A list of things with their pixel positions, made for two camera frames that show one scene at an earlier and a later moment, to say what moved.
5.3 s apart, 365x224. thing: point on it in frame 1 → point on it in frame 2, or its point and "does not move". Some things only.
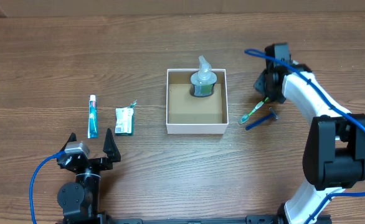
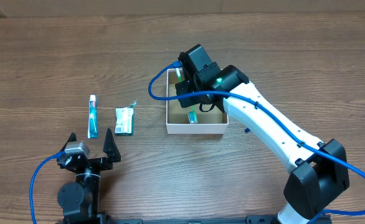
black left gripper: [95, 162] does not move
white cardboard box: [186, 114] does not move
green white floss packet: [124, 120] does not move
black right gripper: [261, 84] → [184, 94]
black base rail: [253, 219] does not move
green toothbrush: [245, 118] → [192, 115]
